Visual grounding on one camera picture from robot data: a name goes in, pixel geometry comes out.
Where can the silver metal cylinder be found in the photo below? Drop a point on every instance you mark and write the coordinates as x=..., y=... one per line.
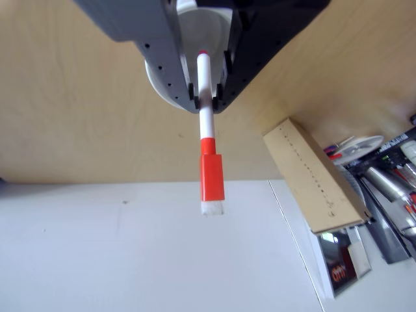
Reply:
x=383, y=183

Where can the white ceramic cup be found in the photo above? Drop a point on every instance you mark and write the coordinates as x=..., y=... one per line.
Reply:
x=208, y=29

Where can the dark grey flat panel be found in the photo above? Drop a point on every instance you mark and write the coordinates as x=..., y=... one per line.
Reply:
x=386, y=234

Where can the long cardboard box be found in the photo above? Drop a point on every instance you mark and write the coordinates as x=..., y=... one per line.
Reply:
x=308, y=169

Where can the white pen with red cap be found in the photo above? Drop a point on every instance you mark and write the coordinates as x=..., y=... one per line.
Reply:
x=212, y=175

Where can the shiny panel with orange print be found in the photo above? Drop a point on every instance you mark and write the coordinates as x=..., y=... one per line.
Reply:
x=338, y=263

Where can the white round disc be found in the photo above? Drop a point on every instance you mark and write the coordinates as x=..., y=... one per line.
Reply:
x=360, y=146

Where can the black box with white print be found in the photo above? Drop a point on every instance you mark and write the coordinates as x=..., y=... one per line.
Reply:
x=395, y=143

